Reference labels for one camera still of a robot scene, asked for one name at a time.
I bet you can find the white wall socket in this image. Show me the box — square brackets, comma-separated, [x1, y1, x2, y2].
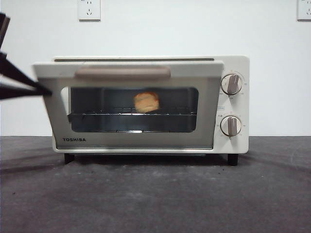
[297, 0, 311, 21]
[78, 0, 101, 21]

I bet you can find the cream Toshiba toaster oven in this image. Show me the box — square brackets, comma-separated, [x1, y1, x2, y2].
[51, 55, 250, 166]

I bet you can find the glass oven door taupe handle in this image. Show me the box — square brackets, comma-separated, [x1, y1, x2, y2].
[32, 62, 225, 150]

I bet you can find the golden brown bread roll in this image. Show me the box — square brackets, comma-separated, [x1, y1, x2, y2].
[134, 91, 160, 114]

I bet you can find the metal wire oven rack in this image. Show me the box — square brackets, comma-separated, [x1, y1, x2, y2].
[68, 106, 198, 122]

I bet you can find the cream and taupe oven knob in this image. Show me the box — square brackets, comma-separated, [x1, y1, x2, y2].
[221, 74, 243, 96]
[220, 115, 242, 138]

